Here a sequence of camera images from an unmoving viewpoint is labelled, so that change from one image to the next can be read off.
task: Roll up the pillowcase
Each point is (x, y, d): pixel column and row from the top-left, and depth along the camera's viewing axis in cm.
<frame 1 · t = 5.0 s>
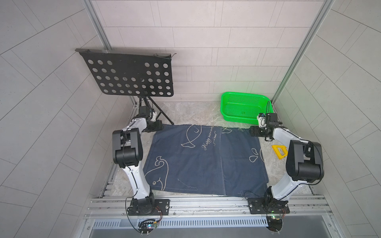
left hand: (160, 124, 101), fingers open
right hand: (256, 128, 97), fingers open
dark blue embroidered pillowcase: (217, 160, 86), point 2 cm above the table
green plastic basket: (244, 107, 113), point 3 cm above the table

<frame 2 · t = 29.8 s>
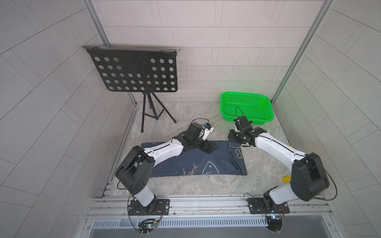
left hand: (213, 143, 85), fingers open
right hand: (228, 136, 89), fingers open
dark blue embroidered pillowcase: (227, 159, 88), on the table
the other named things where they were.

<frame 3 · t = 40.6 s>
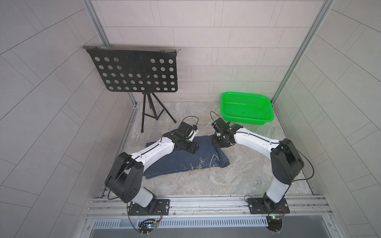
left hand: (196, 145, 87), fingers open
right hand: (213, 144, 89), fingers closed
dark blue embroidered pillowcase: (207, 156, 88), point 2 cm above the table
the other named things where they were.

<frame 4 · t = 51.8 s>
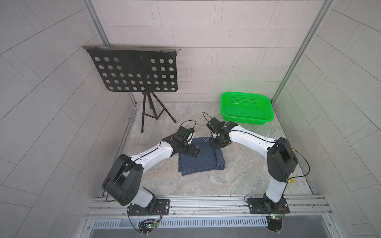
left hand: (194, 148, 87), fingers open
right hand: (213, 146, 88), fingers closed
dark blue embroidered pillowcase: (207, 158, 89), on the table
the other named things where they were.

